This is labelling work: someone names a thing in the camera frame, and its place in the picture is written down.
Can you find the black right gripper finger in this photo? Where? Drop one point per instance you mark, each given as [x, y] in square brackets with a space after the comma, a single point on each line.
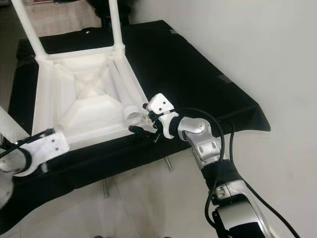
[146, 107]
[141, 131]

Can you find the white plastic table leg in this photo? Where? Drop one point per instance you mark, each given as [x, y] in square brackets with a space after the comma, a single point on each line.
[10, 126]
[116, 22]
[125, 89]
[27, 27]

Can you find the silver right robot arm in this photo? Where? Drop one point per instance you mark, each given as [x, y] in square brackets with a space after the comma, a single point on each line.
[205, 141]

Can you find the white plastic children table top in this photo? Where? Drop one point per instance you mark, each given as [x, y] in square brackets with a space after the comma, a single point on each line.
[94, 111]

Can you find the metal table leg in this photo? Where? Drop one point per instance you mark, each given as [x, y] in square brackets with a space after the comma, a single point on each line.
[106, 188]
[169, 163]

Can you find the black tablecloth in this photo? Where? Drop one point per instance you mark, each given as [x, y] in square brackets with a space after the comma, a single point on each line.
[178, 64]

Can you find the small grey tape piece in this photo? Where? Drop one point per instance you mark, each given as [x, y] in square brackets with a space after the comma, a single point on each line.
[173, 31]

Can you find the black stool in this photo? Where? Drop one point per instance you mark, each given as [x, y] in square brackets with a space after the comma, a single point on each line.
[104, 21]

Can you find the pale patterned mat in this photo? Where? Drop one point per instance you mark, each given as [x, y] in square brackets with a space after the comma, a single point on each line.
[69, 17]

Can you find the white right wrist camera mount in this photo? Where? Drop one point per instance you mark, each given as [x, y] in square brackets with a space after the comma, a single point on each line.
[161, 104]

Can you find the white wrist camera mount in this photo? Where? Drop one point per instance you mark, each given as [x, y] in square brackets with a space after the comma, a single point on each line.
[49, 146]
[161, 104]

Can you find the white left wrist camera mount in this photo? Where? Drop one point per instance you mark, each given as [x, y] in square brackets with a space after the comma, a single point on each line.
[49, 146]

